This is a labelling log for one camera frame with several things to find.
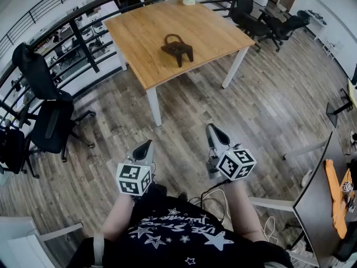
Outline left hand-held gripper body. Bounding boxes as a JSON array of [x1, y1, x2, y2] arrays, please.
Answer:
[[115, 156, 154, 203]]

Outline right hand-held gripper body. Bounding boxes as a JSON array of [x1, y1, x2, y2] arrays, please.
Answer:
[[206, 143, 257, 182]]

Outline dark brown handbag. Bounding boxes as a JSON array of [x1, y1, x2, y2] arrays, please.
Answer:
[[160, 33, 194, 68]]

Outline person's left forearm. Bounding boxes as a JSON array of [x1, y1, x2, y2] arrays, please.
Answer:
[[102, 193, 136, 244]]

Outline person's right forearm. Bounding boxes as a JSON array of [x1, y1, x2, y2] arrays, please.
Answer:
[[223, 179, 266, 242]]

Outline person's black trousers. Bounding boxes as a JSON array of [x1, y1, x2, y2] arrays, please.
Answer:
[[144, 183, 168, 199]]

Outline white table leg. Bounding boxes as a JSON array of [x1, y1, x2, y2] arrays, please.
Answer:
[[221, 46, 249, 89], [146, 87, 163, 127], [113, 40, 128, 71]]

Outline black star-print shirt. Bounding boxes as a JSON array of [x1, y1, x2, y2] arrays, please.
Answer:
[[66, 184, 295, 268]]

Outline dark grey desk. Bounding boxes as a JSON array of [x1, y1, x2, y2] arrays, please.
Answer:
[[292, 131, 357, 268]]

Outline orange cloth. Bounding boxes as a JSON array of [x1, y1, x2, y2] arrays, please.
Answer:
[[323, 159, 354, 240]]

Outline black office chair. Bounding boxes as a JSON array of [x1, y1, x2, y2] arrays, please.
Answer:
[[230, 0, 271, 52], [259, 8, 312, 52], [0, 127, 40, 178], [11, 42, 97, 163]]

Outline wooden table with white legs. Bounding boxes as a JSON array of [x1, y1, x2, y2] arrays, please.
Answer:
[[0, 0, 243, 122]]

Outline yellow table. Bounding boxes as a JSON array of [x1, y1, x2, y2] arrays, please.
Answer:
[[347, 78, 357, 108]]

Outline white shelf rack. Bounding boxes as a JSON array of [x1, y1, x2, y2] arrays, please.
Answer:
[[322, 36, 344, 60]]

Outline white desk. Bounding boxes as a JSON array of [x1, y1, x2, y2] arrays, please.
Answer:
[[303, 9, 329, 41]]

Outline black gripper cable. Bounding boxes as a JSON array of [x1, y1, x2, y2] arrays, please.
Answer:
[[199, 177, 232, 203]]

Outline white floor cable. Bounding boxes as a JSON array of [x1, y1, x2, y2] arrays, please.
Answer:
[[262, 216, 279, 242]]

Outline grey shoulder strap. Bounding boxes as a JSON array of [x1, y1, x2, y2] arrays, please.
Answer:
[[93, 232, 105, 268]]

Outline black pedestal base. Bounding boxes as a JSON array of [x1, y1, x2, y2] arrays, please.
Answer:
[[325, 88, 355, 128]]

